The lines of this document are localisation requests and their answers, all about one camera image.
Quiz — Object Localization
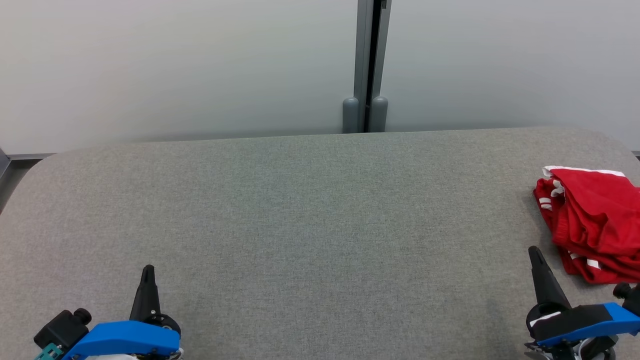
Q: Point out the blue camera bracket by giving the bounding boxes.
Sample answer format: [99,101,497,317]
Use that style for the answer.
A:
[536,302,640,349]
[61,320,182,360]

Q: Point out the blue left camera bracket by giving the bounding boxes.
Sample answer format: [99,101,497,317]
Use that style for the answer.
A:
[61,320,182,360]

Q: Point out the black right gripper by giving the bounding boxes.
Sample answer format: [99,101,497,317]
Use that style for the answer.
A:
[525,245,614,343]

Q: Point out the teal left camera connector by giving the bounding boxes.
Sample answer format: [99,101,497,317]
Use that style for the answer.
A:
[33,343,65,360]

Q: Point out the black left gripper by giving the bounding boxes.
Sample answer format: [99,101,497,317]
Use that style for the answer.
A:
[129,264,182,337]

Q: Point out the red white striped shorts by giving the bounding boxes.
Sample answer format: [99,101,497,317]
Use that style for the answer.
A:
[533,177,640,285]

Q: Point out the grey partition base rail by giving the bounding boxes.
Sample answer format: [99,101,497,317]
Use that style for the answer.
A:
[6,151,57,162]

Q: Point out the blue right camera bracket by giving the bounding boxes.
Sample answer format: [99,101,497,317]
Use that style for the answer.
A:
[536,302,640,349]

